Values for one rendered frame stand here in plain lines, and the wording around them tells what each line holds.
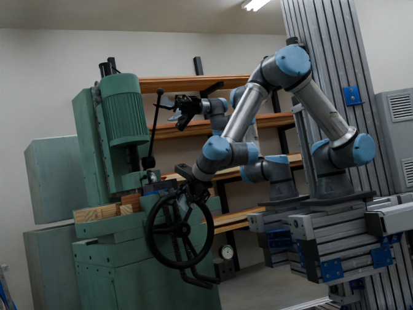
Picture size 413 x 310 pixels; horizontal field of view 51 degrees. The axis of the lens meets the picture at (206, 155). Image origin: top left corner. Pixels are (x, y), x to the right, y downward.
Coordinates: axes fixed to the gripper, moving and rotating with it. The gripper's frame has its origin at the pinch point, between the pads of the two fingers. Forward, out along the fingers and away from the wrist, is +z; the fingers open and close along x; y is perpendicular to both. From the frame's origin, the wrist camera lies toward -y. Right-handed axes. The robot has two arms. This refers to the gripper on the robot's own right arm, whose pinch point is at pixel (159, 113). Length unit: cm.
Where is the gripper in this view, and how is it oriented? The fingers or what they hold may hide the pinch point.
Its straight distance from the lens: 194.8
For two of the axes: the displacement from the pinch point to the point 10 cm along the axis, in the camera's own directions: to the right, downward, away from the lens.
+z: -8.3, 1.1, -5.4
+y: 2.2, -8.3, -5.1
